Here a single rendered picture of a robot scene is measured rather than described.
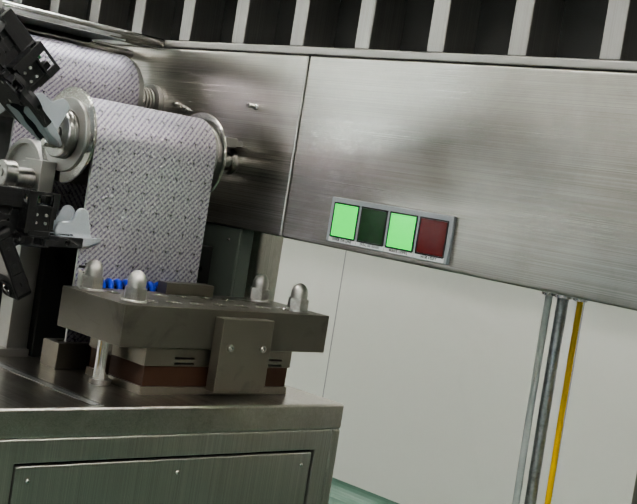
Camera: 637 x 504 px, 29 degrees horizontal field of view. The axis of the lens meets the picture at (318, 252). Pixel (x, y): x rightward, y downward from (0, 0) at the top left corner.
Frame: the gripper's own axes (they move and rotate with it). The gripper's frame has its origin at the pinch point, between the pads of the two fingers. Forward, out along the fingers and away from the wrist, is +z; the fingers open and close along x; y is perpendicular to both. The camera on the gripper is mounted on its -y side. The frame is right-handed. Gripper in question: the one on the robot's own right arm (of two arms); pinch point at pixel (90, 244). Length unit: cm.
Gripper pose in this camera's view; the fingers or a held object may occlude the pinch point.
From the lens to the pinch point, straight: 194.3
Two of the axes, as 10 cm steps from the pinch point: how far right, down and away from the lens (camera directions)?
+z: 7.1, 0.8, 7.0
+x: -6.9, -1.5, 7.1
